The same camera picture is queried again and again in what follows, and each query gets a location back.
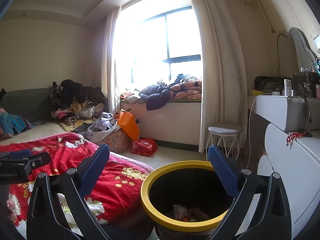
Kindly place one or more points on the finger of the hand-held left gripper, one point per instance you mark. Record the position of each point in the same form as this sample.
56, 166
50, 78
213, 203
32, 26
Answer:
20, 154
40, 161

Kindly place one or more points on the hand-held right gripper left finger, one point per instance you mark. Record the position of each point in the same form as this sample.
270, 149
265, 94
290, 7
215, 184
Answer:
96, 167

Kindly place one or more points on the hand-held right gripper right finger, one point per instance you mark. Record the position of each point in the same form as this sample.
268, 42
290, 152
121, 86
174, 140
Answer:
223, 172

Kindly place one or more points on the white plastic bag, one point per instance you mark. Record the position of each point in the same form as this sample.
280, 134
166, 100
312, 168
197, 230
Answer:
178, 211

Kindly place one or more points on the yellow-rimmed black bin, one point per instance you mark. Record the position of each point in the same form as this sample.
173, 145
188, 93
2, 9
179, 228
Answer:
147, 205

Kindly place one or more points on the red floral blanket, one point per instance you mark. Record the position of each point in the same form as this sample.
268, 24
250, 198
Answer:
110, 187

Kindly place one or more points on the beige bed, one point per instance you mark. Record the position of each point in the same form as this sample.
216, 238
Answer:
37, 132

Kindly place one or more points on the teal patterned blanket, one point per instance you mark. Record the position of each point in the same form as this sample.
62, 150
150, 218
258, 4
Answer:
12, 123

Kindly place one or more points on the floral fabric basket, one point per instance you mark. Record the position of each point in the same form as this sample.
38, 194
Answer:
116, 140

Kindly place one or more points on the lilac grey garment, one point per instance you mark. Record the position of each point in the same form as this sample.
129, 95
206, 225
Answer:
102, 123

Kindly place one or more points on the grey headboard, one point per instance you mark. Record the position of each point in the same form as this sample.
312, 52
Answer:
27, 102

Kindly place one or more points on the red plastic shopping bag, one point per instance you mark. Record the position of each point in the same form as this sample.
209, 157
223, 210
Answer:
145, 146

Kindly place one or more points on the orange paper bag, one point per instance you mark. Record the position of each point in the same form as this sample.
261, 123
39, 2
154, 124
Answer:
128, 125

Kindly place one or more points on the pile of mixed clothes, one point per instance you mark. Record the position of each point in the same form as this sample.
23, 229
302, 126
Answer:
80, 110

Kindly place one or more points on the dark cloth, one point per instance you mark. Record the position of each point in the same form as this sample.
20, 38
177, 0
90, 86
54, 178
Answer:
2, 95

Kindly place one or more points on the white drawer cabinet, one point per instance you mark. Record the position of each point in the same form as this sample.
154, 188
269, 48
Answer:
292, 170

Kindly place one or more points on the white window seat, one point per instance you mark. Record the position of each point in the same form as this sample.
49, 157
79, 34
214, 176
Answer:
175, 122

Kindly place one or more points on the red white clothes heap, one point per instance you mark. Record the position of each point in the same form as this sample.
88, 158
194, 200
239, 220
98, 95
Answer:
130, 97

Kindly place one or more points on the white vanity desk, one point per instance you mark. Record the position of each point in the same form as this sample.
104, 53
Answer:
272, 110

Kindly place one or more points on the yellow box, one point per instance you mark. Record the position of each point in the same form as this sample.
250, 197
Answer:
255, 92

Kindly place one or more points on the pink floral quilt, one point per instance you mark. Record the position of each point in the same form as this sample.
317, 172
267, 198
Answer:
186, 91

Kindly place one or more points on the black desk lamp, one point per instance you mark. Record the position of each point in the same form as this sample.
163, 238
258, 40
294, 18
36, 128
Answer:
307, 135

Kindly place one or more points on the dark blue jacket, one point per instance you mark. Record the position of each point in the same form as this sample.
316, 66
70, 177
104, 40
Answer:
156, 97

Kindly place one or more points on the wide cream curtain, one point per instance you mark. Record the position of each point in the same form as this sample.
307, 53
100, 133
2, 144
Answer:
220, 67

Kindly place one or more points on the white bottle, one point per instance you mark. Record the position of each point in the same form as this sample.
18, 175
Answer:
289, 87
286, 87

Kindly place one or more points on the wavy-framed mirror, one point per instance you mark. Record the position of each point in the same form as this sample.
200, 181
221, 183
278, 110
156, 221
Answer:
300, 47

